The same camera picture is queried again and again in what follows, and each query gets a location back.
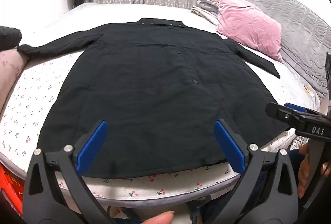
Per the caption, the cherry print sheet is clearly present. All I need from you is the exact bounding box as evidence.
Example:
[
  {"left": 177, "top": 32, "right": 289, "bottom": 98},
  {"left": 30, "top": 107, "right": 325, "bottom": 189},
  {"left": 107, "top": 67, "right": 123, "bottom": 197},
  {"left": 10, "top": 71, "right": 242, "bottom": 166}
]
[{"left": 0, "top": 52, "right": 298, "bottom": 199}]

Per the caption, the pink velvet pillow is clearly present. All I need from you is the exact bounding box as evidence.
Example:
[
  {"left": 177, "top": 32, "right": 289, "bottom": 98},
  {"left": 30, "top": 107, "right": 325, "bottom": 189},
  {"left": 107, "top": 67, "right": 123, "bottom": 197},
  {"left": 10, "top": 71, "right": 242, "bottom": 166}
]
[{"left": 217, "top": 0, "right": 283, "bottom": 63}]

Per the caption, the folded bedding stack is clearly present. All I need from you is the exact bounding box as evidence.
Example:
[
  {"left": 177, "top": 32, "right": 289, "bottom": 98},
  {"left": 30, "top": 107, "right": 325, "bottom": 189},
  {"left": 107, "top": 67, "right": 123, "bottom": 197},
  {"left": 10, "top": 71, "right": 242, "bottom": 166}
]
[{"left": 191, "top": 0, "right": 220, "bottom": 25}]

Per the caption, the red box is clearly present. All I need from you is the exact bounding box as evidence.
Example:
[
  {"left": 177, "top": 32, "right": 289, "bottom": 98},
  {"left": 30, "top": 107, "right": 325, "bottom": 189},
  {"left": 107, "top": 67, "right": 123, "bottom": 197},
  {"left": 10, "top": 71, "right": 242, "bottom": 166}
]
[{"left": 0, "top": 163, "right": 26, "bottom": 214}]

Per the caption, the grey quilted headboard cover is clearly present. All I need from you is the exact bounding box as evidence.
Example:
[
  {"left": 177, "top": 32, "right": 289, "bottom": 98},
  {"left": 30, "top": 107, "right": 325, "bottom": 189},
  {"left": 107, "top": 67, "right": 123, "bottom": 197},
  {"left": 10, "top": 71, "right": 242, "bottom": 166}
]
[{"left": 231, "top": 0, "right": 331, "bottom": 100}]

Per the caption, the leaf print cloth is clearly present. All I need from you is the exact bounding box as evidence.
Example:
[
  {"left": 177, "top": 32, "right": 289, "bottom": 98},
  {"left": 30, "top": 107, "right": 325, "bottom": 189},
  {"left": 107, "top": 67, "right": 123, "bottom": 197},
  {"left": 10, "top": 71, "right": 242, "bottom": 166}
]
[{"left": 290, "top": 133, "right": 309, "bottom": 152}]

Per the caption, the black fuzzy cloth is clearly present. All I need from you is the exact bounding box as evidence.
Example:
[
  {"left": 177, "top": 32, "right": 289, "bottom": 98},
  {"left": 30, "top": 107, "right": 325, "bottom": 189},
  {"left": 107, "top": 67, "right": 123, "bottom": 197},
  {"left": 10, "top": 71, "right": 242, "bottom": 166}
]
[{"left": 0, "top": 26, "right": 22, "bottom": 50}]

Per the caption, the pale pink cloth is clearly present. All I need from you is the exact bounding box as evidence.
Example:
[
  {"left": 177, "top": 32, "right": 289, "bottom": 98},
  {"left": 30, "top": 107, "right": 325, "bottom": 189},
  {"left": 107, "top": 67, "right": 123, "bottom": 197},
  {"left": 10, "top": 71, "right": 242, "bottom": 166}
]
[{"left": 0, "top": 50, "right": 29, "bottom": 111}]

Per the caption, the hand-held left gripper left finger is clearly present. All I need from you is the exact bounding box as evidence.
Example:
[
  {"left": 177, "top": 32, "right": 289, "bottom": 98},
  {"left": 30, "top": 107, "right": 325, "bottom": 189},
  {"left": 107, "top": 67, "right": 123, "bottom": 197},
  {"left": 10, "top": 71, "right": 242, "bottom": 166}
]
[{"left": 23, "top": 120, "right": 118, "bottom": 224}]

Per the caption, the grey bed sheet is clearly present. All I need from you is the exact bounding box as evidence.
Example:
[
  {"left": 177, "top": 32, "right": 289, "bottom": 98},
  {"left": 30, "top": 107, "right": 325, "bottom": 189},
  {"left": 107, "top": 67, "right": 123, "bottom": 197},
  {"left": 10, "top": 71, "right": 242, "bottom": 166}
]
[{"left": 0, "top": 1, "right": 322, "bottom": 207}]

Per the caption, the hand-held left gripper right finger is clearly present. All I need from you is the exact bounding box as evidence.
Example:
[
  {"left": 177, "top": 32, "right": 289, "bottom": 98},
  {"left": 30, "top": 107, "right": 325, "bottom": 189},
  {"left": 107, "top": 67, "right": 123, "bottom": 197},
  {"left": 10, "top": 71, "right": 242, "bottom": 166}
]
[{"left": 205, "top": 120, "right": 306, "bottom": 224}]

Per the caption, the person's right hand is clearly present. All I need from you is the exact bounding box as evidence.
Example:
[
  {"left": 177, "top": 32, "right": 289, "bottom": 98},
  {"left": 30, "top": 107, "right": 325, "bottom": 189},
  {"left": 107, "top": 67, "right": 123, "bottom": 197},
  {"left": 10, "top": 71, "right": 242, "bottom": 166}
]
[{"left": 297, "top": 143, "right": 311, "bottom": 199}]

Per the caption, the person's left hand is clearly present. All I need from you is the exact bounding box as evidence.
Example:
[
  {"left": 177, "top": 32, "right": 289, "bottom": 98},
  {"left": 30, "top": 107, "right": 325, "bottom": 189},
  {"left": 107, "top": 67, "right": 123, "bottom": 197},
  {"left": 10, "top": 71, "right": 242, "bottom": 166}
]
[{"left": 143, "top": 211, "right": 174, "bottom": 224}]

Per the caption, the black coat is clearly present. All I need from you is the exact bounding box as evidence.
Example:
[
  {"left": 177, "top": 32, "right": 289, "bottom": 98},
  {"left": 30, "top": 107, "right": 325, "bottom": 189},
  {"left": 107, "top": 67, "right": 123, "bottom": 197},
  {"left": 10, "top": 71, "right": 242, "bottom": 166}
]
[{"left": 18, "top": 17, "right": 291, "bottom": 180}]

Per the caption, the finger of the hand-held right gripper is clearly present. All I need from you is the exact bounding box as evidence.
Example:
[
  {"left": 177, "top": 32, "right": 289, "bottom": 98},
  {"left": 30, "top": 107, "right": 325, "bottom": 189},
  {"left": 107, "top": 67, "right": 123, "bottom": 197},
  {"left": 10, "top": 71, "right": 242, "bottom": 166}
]
[
  {"left": 265, "top": 101, "right": 307, "bottom": 134},
  {"left": 284, "top": 103, "right": 329, "bottom": 119}
]

